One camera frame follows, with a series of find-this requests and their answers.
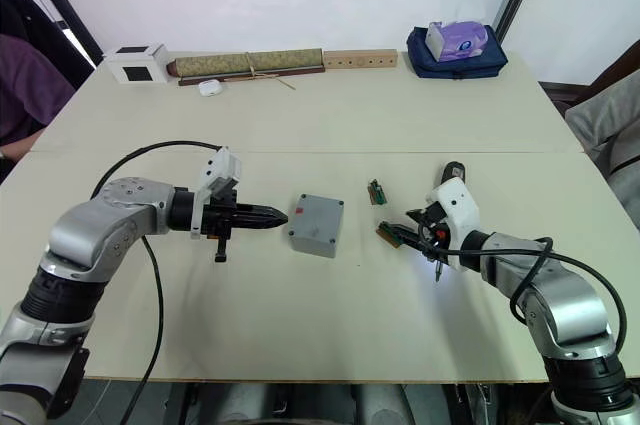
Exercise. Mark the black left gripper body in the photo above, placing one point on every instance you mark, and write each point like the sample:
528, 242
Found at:
223, 219

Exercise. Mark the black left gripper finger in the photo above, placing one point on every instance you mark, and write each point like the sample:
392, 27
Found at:
260, 210
257, 223

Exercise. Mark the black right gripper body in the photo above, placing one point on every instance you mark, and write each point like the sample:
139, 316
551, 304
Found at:
434, 225

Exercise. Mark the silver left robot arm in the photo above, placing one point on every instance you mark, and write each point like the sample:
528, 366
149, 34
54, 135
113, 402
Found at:
95, 230

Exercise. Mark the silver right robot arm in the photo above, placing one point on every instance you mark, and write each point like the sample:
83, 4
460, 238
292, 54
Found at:
560, 295

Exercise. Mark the grey plastic junction box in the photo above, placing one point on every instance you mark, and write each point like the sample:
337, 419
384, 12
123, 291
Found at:
316, 225

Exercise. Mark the small green circuit board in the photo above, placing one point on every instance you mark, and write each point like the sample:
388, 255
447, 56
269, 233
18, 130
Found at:
386, 234
377, 191

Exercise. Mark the thin wooden stick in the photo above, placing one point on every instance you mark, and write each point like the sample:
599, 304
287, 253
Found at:
280, 82

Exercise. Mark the white earbuds case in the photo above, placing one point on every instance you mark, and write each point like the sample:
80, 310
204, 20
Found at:
210, 88

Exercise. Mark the dark wooden scroll tray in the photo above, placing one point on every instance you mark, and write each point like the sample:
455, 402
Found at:
210, 79

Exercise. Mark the rolled olive fabric scroll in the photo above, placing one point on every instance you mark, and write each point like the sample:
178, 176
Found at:
250, 61

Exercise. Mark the navy blue fabric bag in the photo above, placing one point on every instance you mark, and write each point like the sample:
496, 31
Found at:
460, 67

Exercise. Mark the wooden block with holes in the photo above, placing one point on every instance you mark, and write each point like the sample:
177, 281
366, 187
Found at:
360, 59

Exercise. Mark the white cube with black squares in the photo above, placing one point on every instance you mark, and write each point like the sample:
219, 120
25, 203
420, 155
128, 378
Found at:
136, 64

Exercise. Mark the dark brown furniture edge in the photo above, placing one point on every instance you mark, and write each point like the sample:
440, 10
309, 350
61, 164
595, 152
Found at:
555, 92

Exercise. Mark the purple tissue pack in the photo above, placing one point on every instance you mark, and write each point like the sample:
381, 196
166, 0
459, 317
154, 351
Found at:
457, 40

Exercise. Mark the dark rounded robot body shapes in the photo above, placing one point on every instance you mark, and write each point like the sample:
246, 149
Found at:
325, 402

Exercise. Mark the person in grey clothing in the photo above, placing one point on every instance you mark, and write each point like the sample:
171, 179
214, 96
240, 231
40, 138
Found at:
607, 115

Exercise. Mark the person in purple shirt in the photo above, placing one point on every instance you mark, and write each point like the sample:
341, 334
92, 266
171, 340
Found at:
27, 90

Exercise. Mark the black jacket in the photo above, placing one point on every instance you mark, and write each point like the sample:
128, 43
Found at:
30, 15

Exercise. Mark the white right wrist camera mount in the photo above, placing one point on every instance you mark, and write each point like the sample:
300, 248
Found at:
457, 210

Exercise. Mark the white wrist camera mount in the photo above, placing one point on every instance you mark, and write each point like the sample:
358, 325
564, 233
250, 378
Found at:
457, 210
220, 170

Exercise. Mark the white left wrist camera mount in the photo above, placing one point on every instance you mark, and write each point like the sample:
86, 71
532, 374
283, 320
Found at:
220, 170

